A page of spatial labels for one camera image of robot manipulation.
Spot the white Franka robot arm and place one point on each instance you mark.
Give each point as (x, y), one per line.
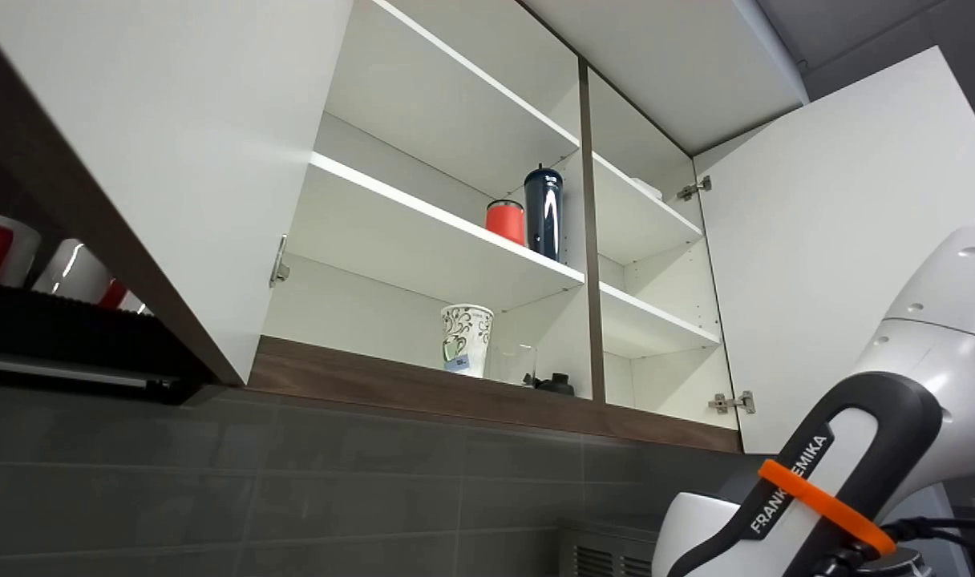
(937, 363)

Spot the printed white paper cup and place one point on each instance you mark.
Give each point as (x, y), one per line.
(467, 340)

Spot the red cup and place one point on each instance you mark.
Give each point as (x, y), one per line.
(503, 220)

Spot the metal cabinet door hinge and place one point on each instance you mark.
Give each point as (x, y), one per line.
(692, 186)
(733, 402)
(279, 265)

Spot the white cabinet door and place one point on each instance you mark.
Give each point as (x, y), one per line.
(828, 214)
(166, 138)

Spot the dark blue tumbler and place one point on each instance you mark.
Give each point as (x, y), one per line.
(543, 214)

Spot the small black object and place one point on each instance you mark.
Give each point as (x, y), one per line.
(548, 384)

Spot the white and red mug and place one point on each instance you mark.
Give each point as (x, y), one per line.
(80, 277)
(8, 251)

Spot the black shelf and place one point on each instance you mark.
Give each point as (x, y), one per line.
(70, 340)

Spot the white wall cabinet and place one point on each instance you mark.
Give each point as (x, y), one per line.
(401, 244)

